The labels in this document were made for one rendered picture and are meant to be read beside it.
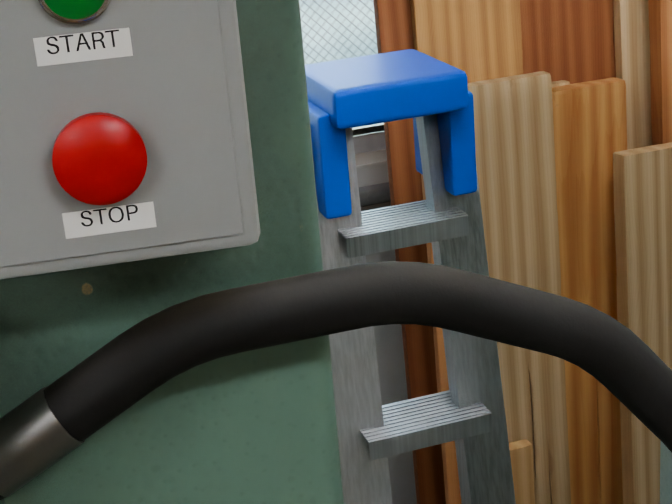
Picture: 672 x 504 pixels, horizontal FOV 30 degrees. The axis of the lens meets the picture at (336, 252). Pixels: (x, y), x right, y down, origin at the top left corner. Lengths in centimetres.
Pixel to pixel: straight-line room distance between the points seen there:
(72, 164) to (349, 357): 108
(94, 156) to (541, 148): 153
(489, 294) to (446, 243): 100
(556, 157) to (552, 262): 16
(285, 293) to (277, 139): 6
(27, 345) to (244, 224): 12
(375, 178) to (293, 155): 165
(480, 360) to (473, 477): 15
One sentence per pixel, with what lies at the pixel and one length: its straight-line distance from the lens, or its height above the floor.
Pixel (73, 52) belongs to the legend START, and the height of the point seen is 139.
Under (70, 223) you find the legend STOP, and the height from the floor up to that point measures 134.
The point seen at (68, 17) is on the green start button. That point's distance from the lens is 40.
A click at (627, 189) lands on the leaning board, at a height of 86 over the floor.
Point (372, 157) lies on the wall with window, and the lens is 216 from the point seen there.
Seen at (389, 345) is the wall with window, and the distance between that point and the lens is 225.
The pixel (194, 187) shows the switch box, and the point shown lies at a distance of 42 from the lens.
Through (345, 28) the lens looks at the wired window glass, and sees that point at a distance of 214.
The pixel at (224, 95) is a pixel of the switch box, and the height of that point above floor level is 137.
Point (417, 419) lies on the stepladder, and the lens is 152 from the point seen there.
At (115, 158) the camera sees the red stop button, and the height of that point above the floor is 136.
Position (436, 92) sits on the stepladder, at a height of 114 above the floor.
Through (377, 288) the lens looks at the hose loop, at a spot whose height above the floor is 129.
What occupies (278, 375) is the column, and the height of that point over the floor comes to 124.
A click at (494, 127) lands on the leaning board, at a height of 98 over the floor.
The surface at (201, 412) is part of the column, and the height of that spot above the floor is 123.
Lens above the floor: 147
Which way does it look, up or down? 20 degrees down
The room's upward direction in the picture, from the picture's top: 5 degrees counter-clockwise
